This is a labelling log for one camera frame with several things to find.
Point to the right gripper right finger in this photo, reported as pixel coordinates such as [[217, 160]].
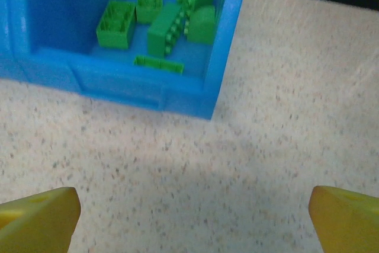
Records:
[[349, 223]]

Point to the green rectangular lego brick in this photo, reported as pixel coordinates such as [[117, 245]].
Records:
[[115, 32], [160, 32], [158, 64], [149, 13]]

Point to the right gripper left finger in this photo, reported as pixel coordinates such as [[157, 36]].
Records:
[[35, 223]]

